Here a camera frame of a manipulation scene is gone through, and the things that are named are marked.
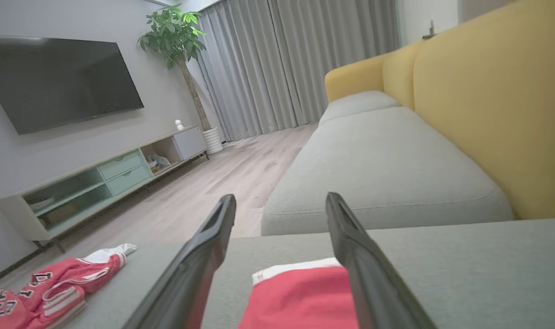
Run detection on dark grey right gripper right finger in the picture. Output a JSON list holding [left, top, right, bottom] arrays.
[[326, 192, 438, 329]]

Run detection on long grey sofa seat cushion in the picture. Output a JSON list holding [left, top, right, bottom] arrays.
[[261, 106, 514, 236]]

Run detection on red basketball jersey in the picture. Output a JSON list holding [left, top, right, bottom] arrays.
[[0, 244, 137, 329]]

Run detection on short grey sofa seat cushion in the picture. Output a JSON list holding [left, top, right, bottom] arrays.
[[318, 90, 401, 126]]

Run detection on red shorts with white trim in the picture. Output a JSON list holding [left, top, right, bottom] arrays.
[[238, 257, 359, 329]]

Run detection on white and mint tv cabinet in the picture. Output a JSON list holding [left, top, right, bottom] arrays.
[[0, 126, 209, 253]]

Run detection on black wall television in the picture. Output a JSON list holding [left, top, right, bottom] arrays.
[[0, 34, 144, 135]]

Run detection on grey pleated curtain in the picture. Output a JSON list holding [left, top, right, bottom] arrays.
[[186, 0, 401, 142]]

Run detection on pale bag in cabinet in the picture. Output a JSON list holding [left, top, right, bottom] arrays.
[[146, 154, 171, 173]]

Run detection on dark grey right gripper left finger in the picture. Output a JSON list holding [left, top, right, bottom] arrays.
[[122, 194, 237, 329]]

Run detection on green potted tree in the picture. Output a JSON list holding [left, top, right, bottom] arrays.
[[137, 4, 213, 132]]

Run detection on grey fabric sofa ottoman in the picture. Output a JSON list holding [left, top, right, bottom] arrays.
[[0, 218, 555, 329]]

